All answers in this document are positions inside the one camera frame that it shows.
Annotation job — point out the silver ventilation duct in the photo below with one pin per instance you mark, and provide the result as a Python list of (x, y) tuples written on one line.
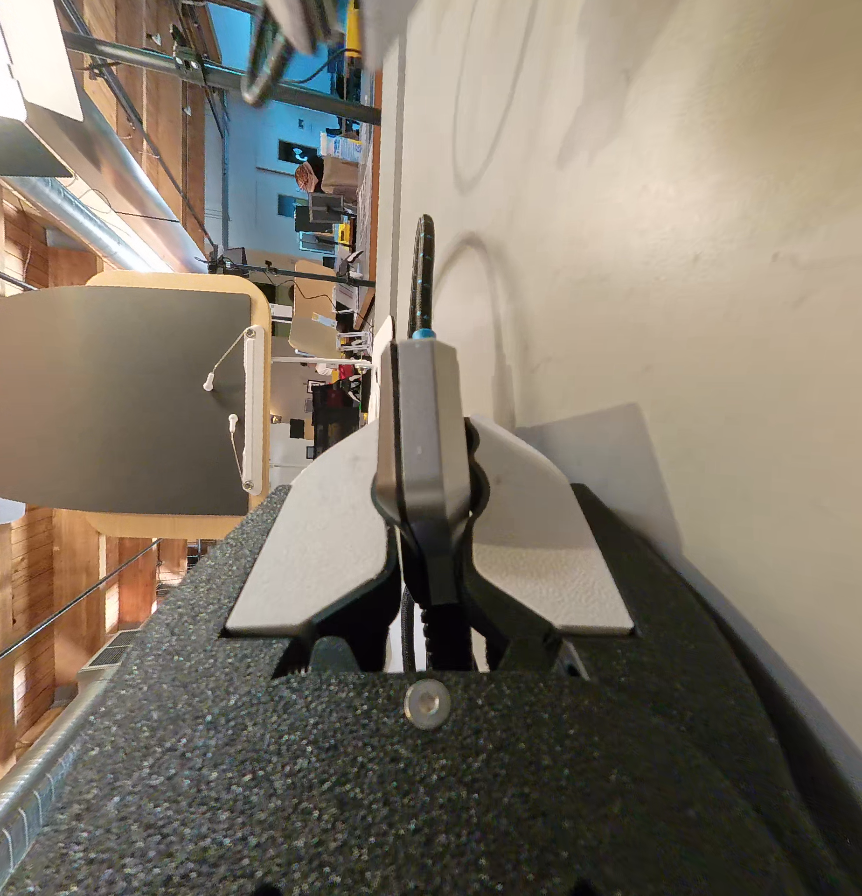
[(123, 189)]

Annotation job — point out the black switch hub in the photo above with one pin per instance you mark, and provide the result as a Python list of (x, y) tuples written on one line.
[(424, 434)]

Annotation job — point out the silver duct with vent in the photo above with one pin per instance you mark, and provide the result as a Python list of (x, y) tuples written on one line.
[(25, 791)]

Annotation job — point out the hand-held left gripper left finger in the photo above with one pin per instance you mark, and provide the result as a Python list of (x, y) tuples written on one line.
[(319, 553)]

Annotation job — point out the black wood-framed panel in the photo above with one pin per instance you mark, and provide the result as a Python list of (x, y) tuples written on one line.
[(116, 399)]

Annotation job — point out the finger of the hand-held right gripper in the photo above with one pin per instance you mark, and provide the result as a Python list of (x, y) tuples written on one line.
[(305, 21), (389, 28)]

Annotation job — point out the studio light panel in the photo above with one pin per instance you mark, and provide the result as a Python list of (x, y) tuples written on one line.
[(18, 70)]

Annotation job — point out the small wooden panel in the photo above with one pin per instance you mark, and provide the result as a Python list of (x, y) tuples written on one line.
[(315, 329)]

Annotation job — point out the dark steel ceiling beam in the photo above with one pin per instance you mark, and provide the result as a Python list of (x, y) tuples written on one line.
[(319, 103)]

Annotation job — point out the brown paper bag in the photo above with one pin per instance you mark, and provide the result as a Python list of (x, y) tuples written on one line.
[(341, 175)]

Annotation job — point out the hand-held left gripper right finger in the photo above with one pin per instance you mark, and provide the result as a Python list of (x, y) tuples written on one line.
[(550, 553)]

